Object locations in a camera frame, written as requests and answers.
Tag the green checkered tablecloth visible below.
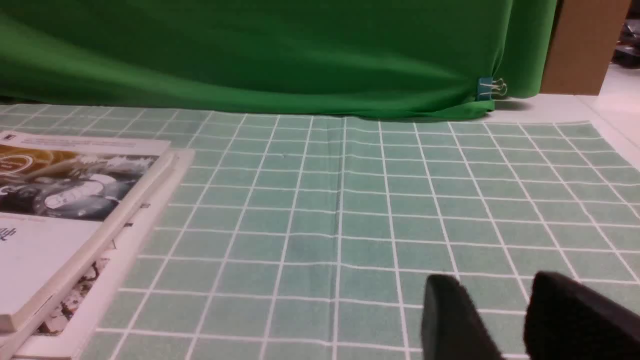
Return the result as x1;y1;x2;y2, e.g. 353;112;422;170
1;104;639;360

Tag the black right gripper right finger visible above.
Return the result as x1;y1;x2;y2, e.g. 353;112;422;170
523;271;640;360

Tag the white self-driving textbook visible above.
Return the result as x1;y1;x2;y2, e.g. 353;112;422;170
0;130;173;333

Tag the bottom white book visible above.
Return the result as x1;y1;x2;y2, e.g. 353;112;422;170
1;149;195;360

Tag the blue binder clip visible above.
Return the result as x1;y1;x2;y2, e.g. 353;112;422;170
476;77;508;101

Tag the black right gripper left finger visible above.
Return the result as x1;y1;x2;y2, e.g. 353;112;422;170
421;275;503;360

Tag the brown cardboard panel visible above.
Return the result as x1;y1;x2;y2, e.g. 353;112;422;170
540;0;632;96

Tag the green backdrop cloth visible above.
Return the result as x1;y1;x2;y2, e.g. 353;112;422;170
0;0;557;119

